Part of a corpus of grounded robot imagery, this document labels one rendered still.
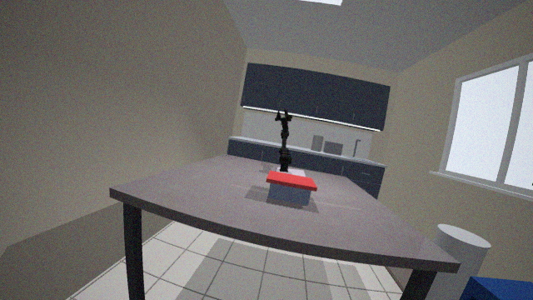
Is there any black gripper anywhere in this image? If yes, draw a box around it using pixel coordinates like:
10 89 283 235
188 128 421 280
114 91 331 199
275 109 292 126

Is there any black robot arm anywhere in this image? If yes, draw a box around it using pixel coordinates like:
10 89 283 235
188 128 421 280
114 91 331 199
279 124 292 173

